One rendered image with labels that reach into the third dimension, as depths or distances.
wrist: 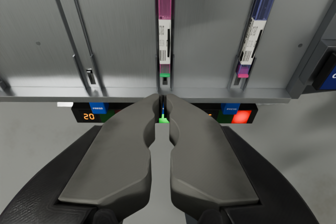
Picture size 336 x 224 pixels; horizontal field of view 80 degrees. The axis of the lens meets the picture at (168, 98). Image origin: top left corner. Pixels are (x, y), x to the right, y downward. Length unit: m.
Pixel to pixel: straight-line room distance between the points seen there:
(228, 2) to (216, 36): 0.04
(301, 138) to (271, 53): 0.97
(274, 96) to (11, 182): 1.25
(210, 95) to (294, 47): 0.13
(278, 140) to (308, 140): 0.15
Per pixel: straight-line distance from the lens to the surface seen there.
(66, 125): 1.15
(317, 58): 0.32
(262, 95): 0.34
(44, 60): 0.33
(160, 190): 1.11
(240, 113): 0.40
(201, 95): 0.31
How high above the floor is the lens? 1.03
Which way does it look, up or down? 87 degrees down
